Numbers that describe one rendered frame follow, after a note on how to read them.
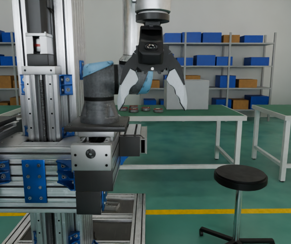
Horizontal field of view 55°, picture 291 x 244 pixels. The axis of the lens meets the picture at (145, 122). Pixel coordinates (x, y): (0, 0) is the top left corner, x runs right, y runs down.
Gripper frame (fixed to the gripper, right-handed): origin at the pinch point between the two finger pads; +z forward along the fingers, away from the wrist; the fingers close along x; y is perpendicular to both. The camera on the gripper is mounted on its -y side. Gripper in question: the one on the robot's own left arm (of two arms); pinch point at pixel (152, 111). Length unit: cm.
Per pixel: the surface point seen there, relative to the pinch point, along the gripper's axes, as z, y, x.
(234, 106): 80, 594, -202
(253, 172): 59, 117, -69
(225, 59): -27, 591, -174
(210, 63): -17, 590, -143
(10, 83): 28, 579, 310
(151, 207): 115, 175, -3
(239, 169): 59, 124, -62
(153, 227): 115, 143, -4
